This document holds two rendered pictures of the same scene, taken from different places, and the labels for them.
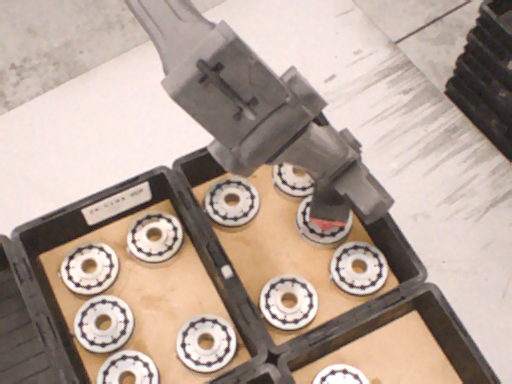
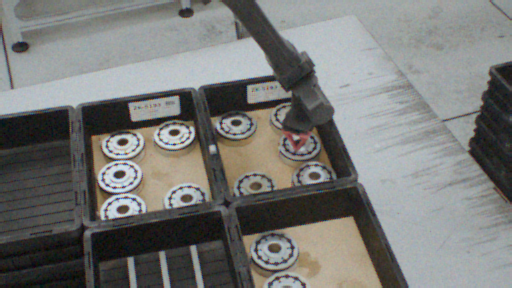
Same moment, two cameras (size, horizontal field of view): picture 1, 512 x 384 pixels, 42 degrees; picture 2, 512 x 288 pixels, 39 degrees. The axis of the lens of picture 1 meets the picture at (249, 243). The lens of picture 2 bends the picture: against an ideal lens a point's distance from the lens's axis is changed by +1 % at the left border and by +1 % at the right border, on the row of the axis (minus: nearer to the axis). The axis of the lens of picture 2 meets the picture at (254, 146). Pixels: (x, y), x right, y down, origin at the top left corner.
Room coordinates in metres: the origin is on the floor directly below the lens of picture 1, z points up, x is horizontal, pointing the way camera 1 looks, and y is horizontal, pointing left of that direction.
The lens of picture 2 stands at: (-0.67, -0.37, 2.08)
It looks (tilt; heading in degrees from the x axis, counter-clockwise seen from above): 45 degrees down; 16
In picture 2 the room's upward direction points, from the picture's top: 1 degrees counter-clockwise
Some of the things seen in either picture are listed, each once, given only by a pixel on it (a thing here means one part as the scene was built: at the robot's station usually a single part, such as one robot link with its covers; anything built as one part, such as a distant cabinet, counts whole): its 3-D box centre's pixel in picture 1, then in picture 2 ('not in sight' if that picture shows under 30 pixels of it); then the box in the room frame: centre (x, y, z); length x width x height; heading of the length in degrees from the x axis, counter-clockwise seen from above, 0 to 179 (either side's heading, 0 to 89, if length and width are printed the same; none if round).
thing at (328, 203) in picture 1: (335, 185); (303, 107); (0.55, -0.14, 0.98); 0.10 x 0.07 x 0.07; 171
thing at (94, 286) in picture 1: (90, 267); (123, 144); (0.44, 0.28, 0.86); 0.10 x 0.10 x 0.01
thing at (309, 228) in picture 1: (324, 217); (299, 144); (0.55, -0.14, 0.86); 0.10 x 0.10 x 0.01
